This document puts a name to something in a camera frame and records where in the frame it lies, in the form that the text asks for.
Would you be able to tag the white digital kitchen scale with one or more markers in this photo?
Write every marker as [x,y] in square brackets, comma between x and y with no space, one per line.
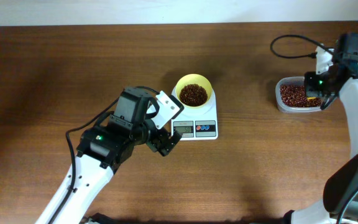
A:
[198,123]

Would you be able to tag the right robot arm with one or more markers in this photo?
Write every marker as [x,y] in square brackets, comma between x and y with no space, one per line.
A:
[339,203]

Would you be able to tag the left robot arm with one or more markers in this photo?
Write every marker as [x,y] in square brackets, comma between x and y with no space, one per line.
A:
[136,117]

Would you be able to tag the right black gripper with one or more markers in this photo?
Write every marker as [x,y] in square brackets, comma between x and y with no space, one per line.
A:
[309,86]

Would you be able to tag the yellow plastic bowl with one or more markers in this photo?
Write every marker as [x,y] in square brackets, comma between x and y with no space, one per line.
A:
[193,79]

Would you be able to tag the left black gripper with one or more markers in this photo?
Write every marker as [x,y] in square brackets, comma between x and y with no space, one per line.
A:
[155,144]

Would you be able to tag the red beans in bowl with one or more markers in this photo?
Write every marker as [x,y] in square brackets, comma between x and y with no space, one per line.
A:
[193,95]

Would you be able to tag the clear plastic food container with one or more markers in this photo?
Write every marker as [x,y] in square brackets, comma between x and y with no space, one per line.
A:
[286,109]

